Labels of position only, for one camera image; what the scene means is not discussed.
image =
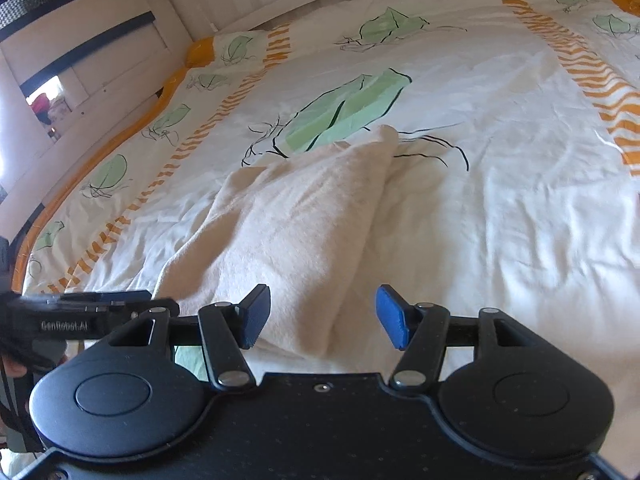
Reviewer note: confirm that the cream knit sweater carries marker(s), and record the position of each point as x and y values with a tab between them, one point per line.
300	230

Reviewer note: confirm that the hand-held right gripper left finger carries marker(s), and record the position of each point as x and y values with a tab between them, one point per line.
256	317

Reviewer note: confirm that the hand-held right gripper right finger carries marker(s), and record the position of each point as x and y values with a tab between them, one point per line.
392	317

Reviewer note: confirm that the leaf print duvet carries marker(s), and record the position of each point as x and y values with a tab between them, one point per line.
500	185

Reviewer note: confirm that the colourful clutter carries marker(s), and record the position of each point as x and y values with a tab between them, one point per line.
50	110

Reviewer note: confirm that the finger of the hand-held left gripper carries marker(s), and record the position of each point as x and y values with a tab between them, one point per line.
120	296

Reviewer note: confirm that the white bed frame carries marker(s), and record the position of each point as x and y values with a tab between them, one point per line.
125	45

